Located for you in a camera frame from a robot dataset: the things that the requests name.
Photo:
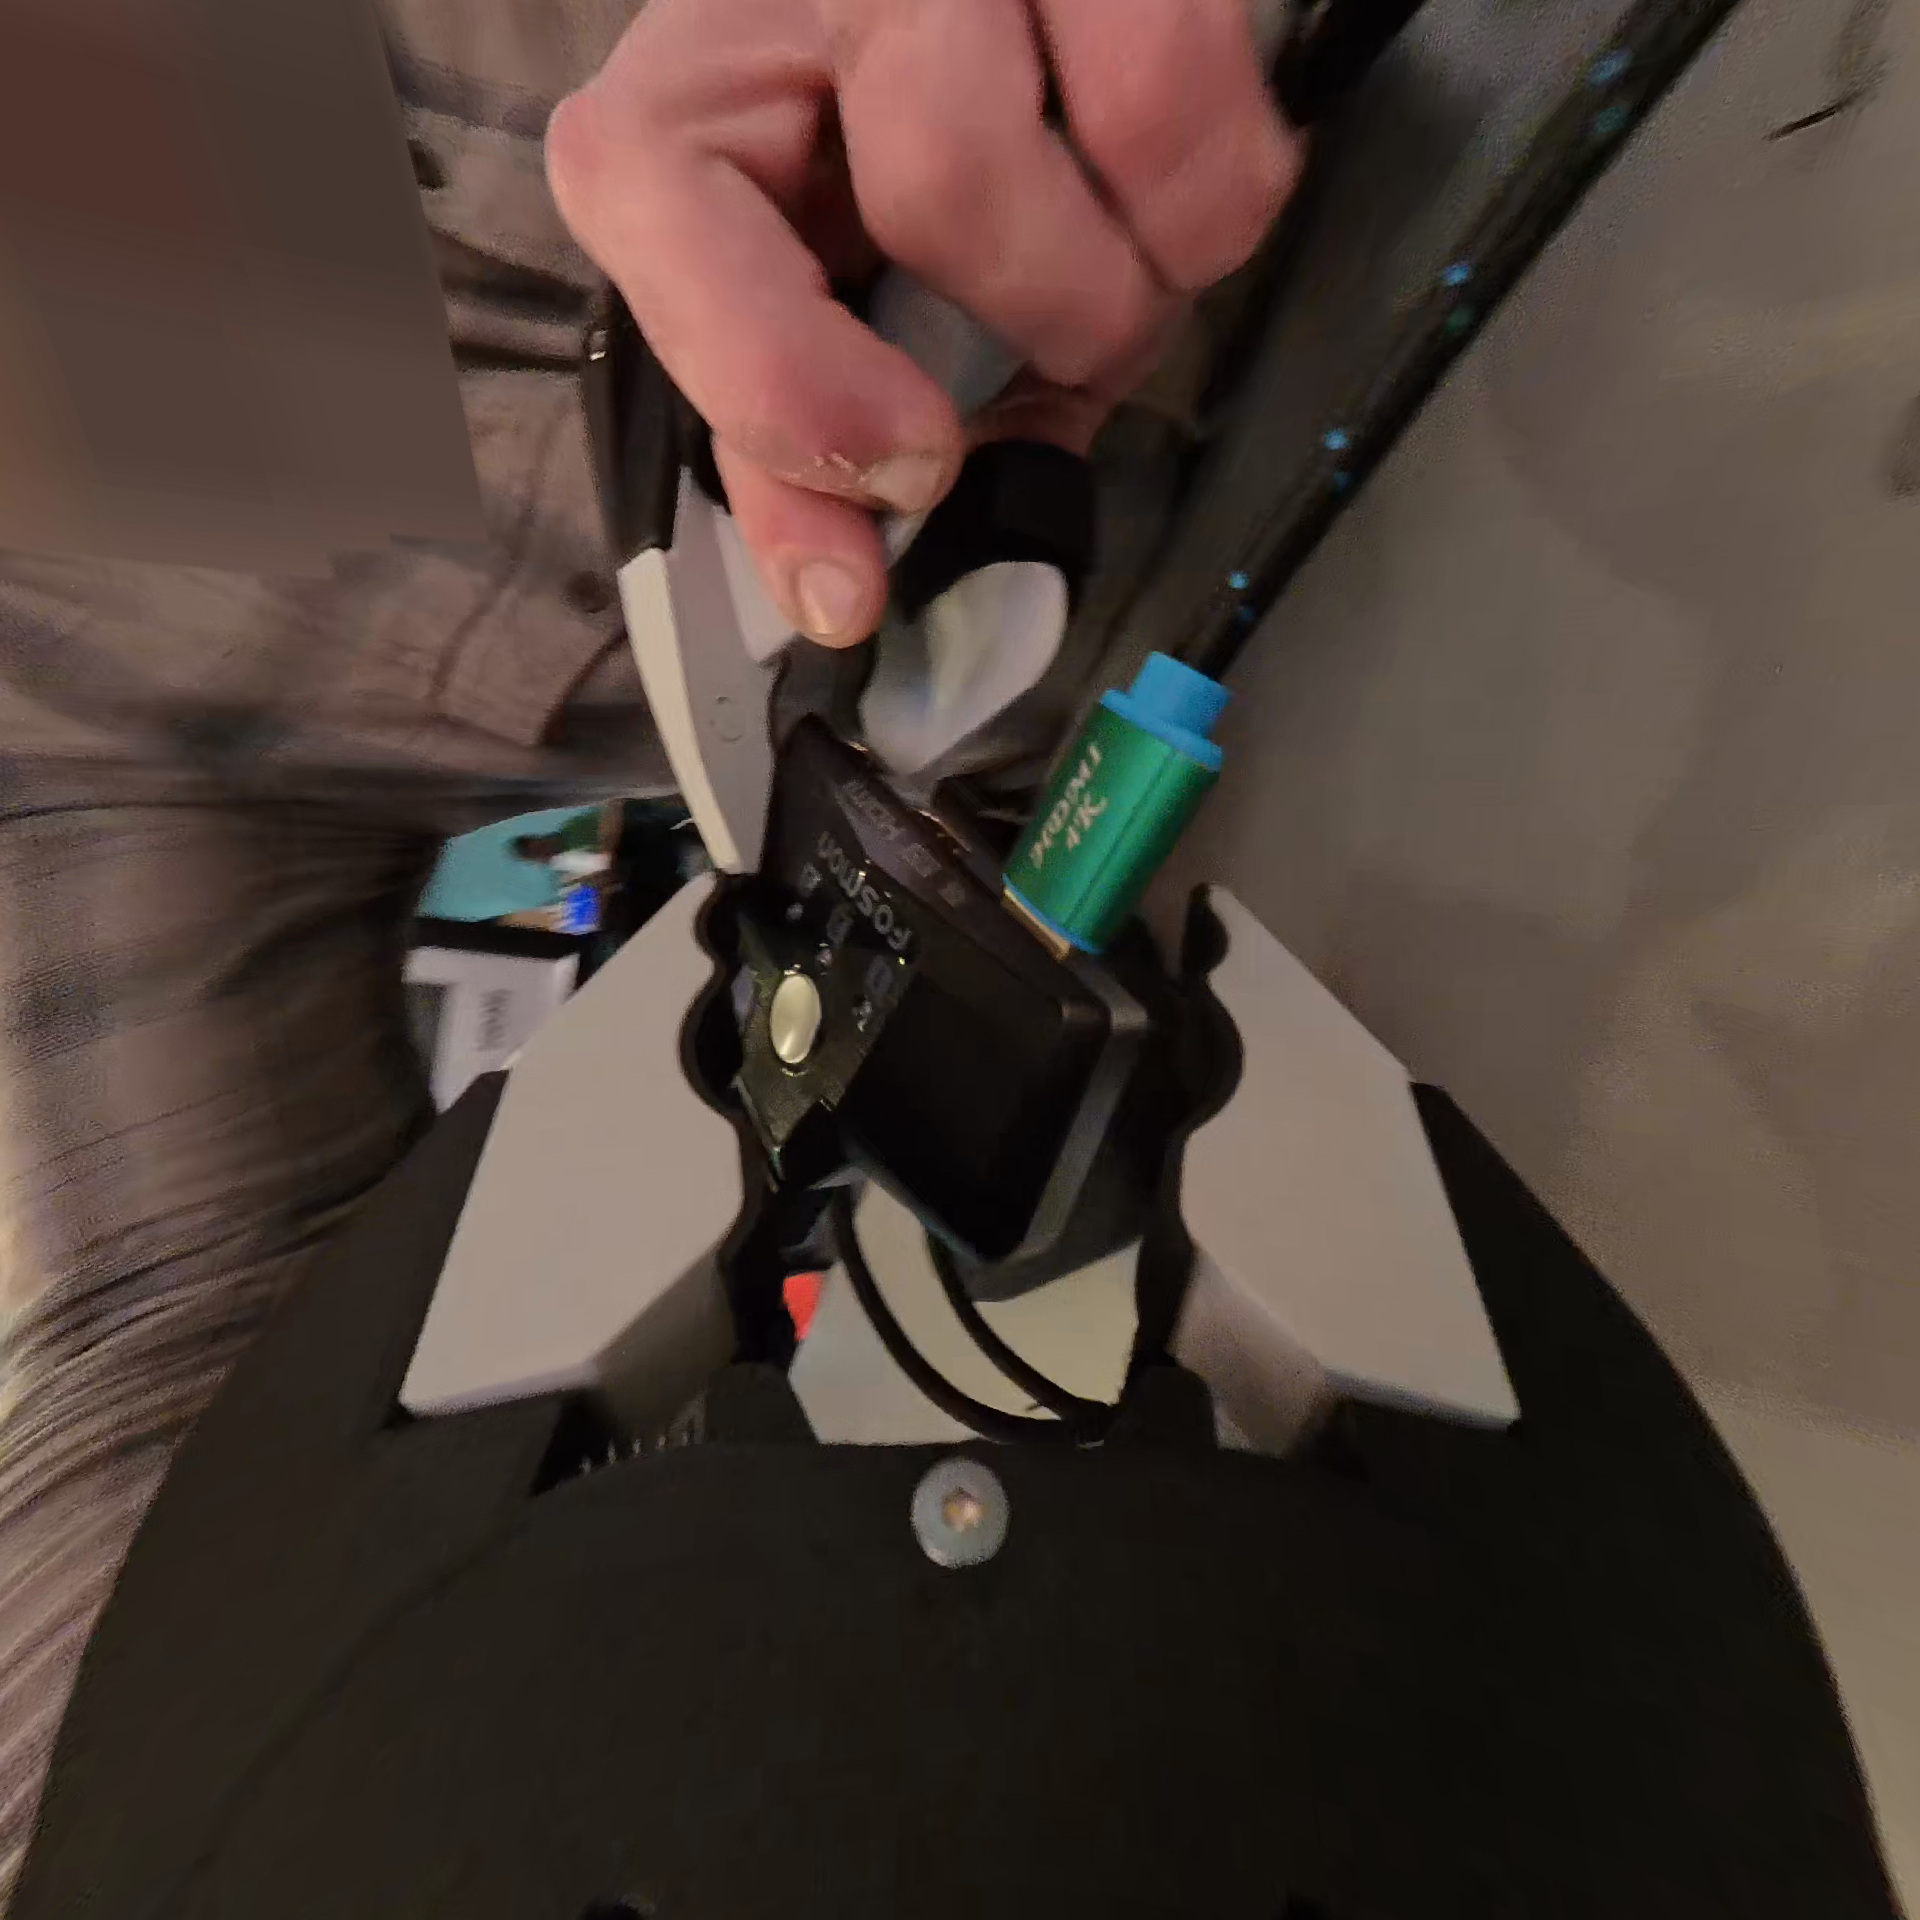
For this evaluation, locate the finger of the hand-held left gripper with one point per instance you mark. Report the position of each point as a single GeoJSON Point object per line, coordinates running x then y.
{"type": "Point", "coordinates": [684, 644]}
{"type": "Point", "coordinates": [977, 661]}

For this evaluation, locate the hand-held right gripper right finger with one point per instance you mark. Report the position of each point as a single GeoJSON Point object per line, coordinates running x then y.
{"type": "Point", "coordinates": [1321, 1229]}

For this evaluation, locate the person's left hand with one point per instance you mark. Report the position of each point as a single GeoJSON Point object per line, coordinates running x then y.
{"type": "Point", "coordinates": [842, 210]}

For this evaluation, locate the black hdmi switch box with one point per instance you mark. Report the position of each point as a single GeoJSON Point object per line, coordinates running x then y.
{"type": "Point", "coordinates": [961, 1051]}

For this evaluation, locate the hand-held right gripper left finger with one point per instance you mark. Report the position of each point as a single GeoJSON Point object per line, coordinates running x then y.
{"type": "Point", "coordinates": [572, 1229]}

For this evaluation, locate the person's torso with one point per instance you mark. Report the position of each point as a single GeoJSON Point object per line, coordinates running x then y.
{"type": "Point", "coordinates": [181, 990]}

